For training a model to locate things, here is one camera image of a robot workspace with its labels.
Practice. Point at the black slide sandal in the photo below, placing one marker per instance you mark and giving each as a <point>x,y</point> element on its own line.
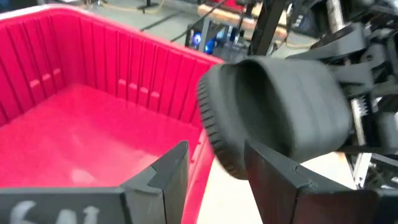
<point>295,102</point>

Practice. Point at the red plastic bin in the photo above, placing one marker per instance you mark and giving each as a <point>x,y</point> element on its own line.
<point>93,124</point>

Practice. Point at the computer with blue lights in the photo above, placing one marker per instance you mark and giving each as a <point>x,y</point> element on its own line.
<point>202,42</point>

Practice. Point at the wooden bench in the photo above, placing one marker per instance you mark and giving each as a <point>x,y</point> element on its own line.
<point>233,17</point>

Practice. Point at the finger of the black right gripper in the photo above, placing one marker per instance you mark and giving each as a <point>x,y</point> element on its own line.
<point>342,42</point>
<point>388,133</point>

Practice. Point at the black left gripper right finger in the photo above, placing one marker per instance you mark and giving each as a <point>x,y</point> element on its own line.
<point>295,205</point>

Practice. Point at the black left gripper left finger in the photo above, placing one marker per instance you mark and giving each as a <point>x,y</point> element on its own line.
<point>93,208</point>

